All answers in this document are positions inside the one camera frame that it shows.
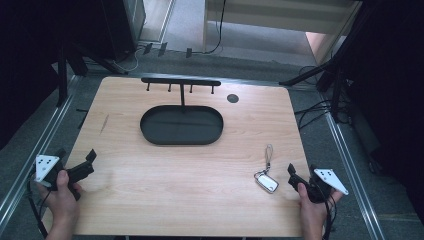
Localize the black floor cables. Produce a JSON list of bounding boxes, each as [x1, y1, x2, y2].
[[294, 65, 351, 130]]

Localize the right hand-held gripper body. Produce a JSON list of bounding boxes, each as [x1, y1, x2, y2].
[[298, 164, 350, 205]]

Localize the metal floor rail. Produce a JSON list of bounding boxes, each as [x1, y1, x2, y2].
[[0, 75, 83, 232], [319, 93, 387, 240]]

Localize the white floor cable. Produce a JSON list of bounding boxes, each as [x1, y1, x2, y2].
[[112, 46, 145, 73]]

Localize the dark cabinet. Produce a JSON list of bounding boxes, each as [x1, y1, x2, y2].
[[98, 0, 148, 62]]

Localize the white car key with strap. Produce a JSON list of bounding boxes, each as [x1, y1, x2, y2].
[[253, 143, 281, 195]]

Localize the person's left hand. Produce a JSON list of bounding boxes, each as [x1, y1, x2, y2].
[[35, 169, 83, 232]]

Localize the white cabinet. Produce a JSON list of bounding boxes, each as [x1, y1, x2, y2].
[[202, 0, 364, 66]]

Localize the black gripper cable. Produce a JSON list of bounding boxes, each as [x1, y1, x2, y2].
[[25, 171, 53, 240], [321, 194, 338, 240]]

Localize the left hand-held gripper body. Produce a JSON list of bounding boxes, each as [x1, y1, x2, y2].
[[34, 148, 88, 202]]

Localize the black metal stand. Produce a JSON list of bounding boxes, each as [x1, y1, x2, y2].
[[54, 39, 129, 108]]

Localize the person's right hand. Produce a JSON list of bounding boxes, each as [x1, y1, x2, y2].
[[297, 182, 344, 235]]

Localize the black hanging cable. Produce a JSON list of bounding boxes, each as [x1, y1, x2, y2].
[[193, 0, 228, 56]]

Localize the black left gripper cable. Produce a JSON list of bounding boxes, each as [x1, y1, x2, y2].
[[25, 171, 53, 240]]

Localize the black key rack with tray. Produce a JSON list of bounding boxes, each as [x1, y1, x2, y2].
[[139, 76, 225, 146]]

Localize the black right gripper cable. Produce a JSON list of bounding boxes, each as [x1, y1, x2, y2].
[[321, 194, 338, 240]]

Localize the black tripod stand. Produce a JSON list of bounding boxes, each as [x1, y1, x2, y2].
[[279, 3, 371, 124]]

